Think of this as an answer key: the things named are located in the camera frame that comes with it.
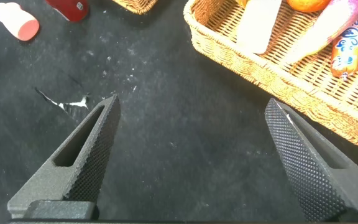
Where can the orange fruit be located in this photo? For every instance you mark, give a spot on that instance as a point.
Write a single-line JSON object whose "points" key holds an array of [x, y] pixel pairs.
{"points": [[308, 4]]}

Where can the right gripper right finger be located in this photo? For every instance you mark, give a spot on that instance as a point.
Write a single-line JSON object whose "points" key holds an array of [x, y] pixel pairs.
{"points": [[315, 168]]}

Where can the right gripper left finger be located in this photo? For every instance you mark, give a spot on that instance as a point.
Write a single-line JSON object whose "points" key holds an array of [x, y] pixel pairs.
{"points": [[82, 168]]}

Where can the pink lotion bottle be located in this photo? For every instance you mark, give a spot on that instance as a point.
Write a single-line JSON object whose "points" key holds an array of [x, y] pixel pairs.
{"points": [[19, 21]]}

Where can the small juice carton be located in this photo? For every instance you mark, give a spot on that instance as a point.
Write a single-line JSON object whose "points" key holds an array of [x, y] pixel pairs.
{"points": [[256, 28]]}

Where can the red wrapped snack stick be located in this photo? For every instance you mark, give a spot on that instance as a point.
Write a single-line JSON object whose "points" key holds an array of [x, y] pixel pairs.
{"points": [[346, 49]]}

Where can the red soda can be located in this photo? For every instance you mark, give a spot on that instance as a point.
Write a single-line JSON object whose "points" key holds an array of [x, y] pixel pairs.
{"points": [[70, 7]]}

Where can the purple eggplant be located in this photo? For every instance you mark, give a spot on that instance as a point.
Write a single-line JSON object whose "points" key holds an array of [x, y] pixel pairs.
{"points": [[328, 28]]}

